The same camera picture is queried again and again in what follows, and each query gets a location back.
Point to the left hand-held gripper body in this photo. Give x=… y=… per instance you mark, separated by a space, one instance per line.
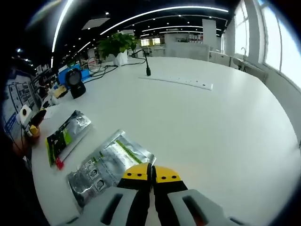
x=24 y=114

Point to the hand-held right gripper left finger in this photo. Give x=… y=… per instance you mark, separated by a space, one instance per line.
x=113 y=207

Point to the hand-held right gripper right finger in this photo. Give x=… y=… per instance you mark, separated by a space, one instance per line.
x=188 y=207

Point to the yellowish small box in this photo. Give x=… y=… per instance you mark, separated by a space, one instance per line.
x=60 y=91

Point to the blue plastic bin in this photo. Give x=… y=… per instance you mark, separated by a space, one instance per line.
x=61 y=75

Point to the person's dark work clothes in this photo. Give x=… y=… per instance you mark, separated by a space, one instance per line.
x=21 y=188

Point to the green small box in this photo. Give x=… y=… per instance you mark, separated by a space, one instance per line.
x=72 y=63

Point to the white table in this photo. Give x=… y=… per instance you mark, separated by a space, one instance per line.
x=188 y=122

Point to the curved ceiling light strip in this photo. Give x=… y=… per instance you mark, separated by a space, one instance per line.
x=60 y=28
x=164 y=10

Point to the green potted plant white pot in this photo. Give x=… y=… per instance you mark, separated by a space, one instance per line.
x=117 y=44

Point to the ceiling air vent panel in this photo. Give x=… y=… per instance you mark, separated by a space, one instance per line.
x=95 y=23

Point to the flat clear packet on table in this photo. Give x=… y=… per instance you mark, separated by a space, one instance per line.
x=178 y=81

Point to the steel sink with faucet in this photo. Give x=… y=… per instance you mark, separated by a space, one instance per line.
x=242 y=61

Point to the frosted partition screen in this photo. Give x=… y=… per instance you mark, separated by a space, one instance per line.
x=188 y=51

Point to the blue white wall poster board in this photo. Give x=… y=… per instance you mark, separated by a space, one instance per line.
x=16 y=99

